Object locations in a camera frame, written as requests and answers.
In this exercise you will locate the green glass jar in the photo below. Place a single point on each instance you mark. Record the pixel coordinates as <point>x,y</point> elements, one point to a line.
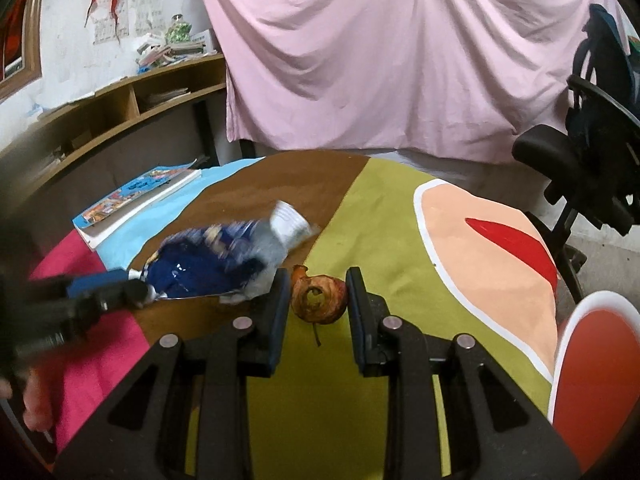
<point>178,30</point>

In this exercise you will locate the pink hanging cloth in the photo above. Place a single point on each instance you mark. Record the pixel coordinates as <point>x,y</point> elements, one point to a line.
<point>400,50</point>

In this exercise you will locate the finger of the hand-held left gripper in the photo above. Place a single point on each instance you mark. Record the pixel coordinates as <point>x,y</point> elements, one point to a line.
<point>95,281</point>
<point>115,300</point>

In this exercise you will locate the wall calendar sheets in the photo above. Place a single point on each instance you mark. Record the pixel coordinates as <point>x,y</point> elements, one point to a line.
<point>130,10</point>

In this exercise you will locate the pile of books and papers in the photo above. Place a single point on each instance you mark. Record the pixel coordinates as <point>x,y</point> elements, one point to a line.
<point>170,52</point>

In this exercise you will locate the black office chair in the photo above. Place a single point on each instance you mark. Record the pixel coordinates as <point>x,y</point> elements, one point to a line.
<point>555,160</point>

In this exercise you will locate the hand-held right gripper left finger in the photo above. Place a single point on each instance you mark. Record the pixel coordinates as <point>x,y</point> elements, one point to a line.
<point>280,290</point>

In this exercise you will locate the blue foil wrapper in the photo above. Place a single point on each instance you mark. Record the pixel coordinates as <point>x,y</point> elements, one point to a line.
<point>200,270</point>

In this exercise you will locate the brown apple peel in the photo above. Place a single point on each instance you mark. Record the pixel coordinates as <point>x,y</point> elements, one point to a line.
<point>320,302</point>

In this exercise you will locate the wooden picture frame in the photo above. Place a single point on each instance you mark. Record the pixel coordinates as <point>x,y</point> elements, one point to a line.
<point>30,35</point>

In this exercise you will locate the wooden shelf desk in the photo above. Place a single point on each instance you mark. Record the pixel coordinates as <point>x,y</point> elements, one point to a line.
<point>125,110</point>

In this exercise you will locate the white printed paper wrapper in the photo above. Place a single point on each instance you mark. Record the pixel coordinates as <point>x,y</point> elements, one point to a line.
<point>290,222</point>

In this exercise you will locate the person's left hand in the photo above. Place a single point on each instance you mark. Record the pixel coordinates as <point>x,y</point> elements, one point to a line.
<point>37,402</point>

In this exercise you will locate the colourful picture book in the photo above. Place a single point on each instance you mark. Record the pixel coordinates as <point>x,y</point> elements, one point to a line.
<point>135,200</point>

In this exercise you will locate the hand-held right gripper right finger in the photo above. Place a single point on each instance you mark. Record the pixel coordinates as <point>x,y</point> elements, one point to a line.
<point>354,290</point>

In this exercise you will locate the red white-rimmed object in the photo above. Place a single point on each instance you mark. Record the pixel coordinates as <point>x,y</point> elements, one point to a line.
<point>600,380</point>

